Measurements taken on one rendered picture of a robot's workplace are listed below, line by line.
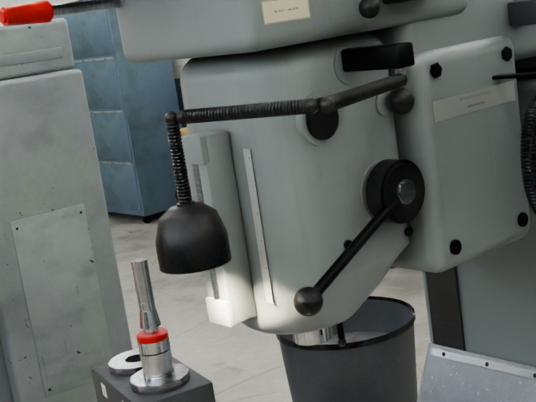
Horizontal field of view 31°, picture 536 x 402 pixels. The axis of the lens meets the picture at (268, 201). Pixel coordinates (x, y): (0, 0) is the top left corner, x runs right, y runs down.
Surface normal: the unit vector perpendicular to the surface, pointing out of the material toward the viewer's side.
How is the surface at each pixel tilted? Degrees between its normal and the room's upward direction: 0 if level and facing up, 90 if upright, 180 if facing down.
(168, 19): 90
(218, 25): 90
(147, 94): 90
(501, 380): 63
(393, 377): 94
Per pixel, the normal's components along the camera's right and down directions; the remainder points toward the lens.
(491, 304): -0.76, 0.23
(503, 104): 0.63, 0.06
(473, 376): -0.74, -0.23
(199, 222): 0.33, -0.18
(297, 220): 0.00, 0.19
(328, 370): -0.30, 0.30
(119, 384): -0.15, -0.97
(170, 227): -0.48, -0.07
